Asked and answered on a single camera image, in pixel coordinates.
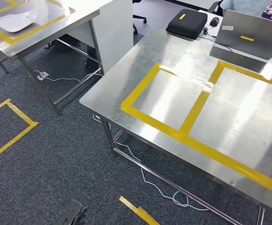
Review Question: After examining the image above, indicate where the person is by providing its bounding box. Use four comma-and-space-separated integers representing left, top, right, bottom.
220, 0, 272, 25

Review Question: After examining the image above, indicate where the black laptop cable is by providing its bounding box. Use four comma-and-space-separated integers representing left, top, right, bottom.
202, 27, 233, 52

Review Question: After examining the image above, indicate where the black zip case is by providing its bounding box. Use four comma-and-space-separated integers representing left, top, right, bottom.
165, 8, 208, 40

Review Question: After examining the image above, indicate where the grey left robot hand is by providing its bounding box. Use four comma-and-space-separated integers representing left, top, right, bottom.
76, 205, 89, 225

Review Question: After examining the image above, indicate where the floor power socket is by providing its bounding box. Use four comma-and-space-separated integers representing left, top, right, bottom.
36, 71, 50, 82

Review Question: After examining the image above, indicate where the white cabinet panel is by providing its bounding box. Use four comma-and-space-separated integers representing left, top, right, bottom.
67, 0, 134, 75

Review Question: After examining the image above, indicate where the steel table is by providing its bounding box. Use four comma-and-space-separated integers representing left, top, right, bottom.
0, 0, 104, 115

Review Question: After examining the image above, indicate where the black office chair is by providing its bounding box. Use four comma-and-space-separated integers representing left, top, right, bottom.
207, 0, 224, 16
132, 0, 147, 35

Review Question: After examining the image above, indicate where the yellow floor tape outline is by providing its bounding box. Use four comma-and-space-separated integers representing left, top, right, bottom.
119, 195, 160, 225
0, 98, 39, 167

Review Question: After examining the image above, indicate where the grey laptop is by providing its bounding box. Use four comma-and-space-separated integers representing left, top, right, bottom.
209, 9, 272, 74

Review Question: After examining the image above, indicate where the yellow table tape outline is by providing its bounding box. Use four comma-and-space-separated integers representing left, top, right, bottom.
0, 0, 76, 45
120, 61, 272, 199

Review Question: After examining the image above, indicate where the white floor cable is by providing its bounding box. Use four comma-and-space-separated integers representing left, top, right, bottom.
34, 69, 209, 212

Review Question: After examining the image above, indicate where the steel workbench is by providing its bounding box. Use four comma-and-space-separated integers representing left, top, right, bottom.
79, 27, 272, 225

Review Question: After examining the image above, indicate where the white curved plastic part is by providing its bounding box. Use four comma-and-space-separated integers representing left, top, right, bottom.
0, 8, 39, 34

